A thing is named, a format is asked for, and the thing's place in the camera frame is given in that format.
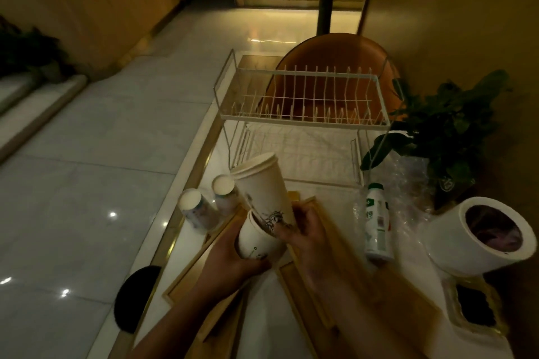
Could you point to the person's right hand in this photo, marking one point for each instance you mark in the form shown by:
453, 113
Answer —
310, 245

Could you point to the person's left hand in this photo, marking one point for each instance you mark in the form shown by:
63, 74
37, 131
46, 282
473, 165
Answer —
223, 270

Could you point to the person's right thumb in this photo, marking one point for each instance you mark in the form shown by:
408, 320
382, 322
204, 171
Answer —
287, 231

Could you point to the person's left thumb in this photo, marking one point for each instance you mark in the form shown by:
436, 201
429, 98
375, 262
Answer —
254, 265

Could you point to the white paper cup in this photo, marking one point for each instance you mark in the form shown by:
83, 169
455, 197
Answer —
254, 239

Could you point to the stack of printed paper cups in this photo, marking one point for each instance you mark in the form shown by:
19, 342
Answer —
263, 190

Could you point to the person's right forearm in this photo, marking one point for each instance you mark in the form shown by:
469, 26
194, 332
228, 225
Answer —
362, 321

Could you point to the person's left forearm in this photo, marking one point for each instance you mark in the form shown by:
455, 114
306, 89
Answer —
177, 327

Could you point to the small jar with white lid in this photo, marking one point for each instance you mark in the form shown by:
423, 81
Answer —
197, 210
225, 194

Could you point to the white bottle with green cap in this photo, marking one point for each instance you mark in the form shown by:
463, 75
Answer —
377, 224

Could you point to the clear plastic wrap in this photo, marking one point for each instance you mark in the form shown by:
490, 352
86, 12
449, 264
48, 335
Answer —
404, 199

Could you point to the black round stool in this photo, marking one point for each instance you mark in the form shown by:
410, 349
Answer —
135, 299

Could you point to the white round ceramic pot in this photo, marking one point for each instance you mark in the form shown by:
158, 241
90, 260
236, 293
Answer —
459, 241

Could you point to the orange round-back chair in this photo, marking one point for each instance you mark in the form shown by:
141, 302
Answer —
337, 56

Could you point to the green leafy potted plant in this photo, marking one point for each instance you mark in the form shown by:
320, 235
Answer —
446, 131

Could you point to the gold-rimmed dark dish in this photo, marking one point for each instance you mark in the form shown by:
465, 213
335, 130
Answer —
476, 305

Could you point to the dark bushy plant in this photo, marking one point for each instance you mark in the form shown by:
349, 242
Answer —
29, 51

